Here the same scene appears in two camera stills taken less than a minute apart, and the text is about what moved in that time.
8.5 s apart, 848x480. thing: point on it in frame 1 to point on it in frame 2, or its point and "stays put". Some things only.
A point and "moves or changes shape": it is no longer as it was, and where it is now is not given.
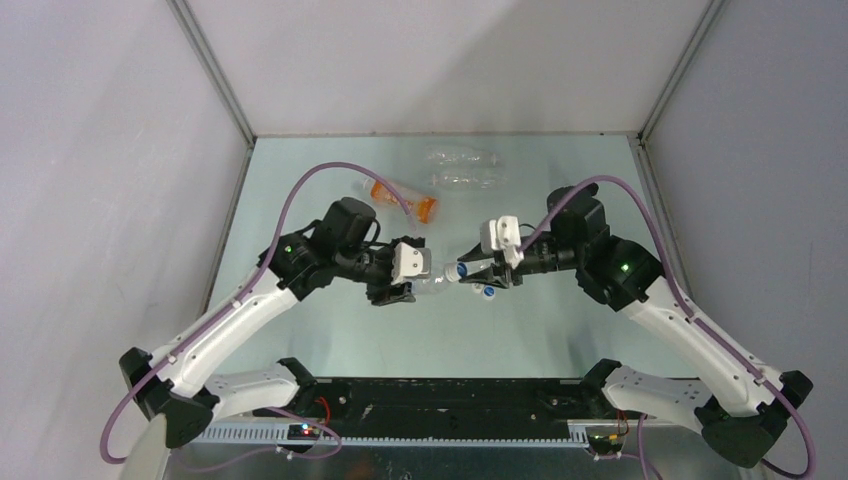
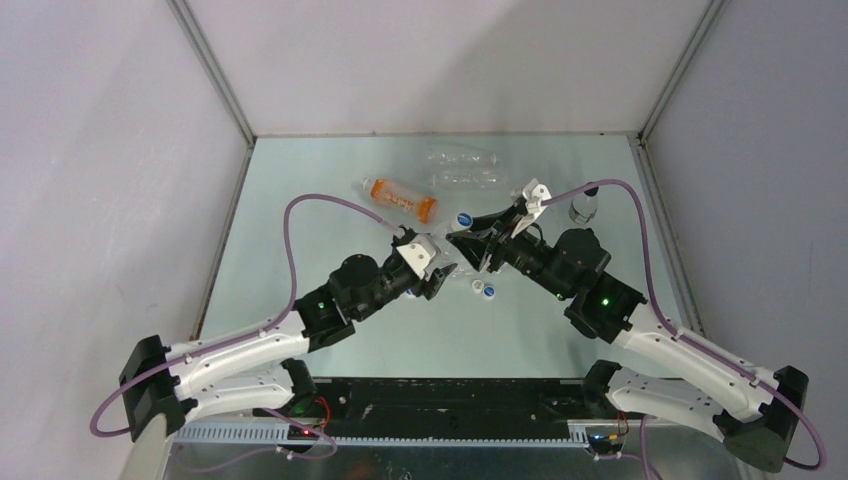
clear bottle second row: [467, 180] stays put
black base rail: [472, 408] stays put
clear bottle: [435, 282] moves or changes shape
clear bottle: [461, 157] stays put
